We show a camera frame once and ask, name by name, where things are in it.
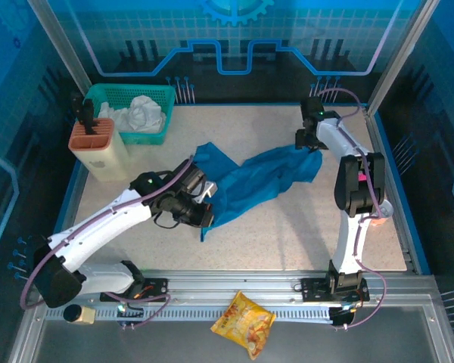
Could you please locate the blue t-shirt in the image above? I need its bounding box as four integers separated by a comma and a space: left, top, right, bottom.
192, 141, 324, 243

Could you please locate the orange can with silver lid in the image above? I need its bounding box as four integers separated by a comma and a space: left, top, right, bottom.
370, 199, 395, 228

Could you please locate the beige knife block orange top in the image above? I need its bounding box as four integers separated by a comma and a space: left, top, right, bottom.
67, 117, 132, 182

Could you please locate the crumpled white t-shirt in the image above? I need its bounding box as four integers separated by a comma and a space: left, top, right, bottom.
98, 95, 167, 134

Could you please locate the yellow snack bag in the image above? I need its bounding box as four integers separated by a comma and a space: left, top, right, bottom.
210, 290, 277, 361

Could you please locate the small black controller board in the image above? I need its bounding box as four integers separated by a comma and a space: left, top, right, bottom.
115, 302, 145, 327
329, 304, 359, 328

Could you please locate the green plastic mesh basket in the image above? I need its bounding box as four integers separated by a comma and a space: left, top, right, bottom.
83, 83, 177, 147

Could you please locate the beige bottle with black cap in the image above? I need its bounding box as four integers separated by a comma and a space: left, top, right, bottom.
63, 304, 96, 325

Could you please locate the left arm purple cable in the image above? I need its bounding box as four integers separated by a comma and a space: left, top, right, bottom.
19, 154, 196, 330

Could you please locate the aluminium mounting rail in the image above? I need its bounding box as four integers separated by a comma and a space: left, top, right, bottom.
33, 268, 440, 307

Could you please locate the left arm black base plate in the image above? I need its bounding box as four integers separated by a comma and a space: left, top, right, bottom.
99, 277, 170, 303

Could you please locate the slotted grey cable duct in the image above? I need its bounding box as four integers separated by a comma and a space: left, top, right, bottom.
44, 306, 336, 323

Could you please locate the aluminium frame post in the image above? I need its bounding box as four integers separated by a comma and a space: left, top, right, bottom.
26, 0, 94, 95
365, 0, 440, 114

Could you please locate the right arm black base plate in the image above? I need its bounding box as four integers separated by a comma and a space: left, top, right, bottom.
300, 277, 371, 303

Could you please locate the black knife handle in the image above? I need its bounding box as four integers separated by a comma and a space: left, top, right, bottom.
81, 98, 98, 136
70, 92, 85, 124

